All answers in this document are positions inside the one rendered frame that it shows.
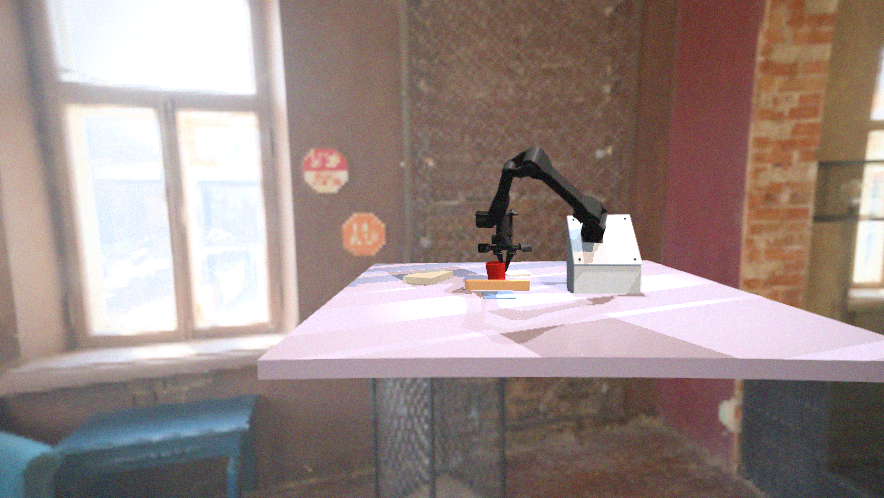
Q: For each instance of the tan wooden flat bar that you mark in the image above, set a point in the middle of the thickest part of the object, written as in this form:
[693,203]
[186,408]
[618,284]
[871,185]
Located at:
[497,284]

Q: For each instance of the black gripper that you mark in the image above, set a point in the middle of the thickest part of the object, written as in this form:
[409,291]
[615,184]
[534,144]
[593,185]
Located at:
[504,238]

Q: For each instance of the red cup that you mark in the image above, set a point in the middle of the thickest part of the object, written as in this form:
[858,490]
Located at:
[496,270]

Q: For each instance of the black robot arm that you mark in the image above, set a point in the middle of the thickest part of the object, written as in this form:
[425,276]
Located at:
[536,164]

